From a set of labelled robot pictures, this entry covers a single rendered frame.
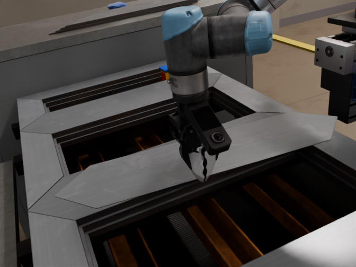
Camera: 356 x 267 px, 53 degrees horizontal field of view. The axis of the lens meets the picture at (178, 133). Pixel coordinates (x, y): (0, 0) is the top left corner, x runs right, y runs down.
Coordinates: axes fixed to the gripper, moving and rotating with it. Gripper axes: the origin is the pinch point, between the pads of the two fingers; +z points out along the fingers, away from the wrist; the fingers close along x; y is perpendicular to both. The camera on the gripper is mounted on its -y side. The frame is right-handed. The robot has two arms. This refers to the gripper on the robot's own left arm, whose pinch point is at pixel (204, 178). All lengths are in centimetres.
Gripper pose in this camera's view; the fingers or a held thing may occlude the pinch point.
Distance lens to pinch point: 79.3
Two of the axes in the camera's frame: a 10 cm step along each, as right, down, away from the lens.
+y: -4.0, -3.9, 8.3
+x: -9.1, 3.0, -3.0
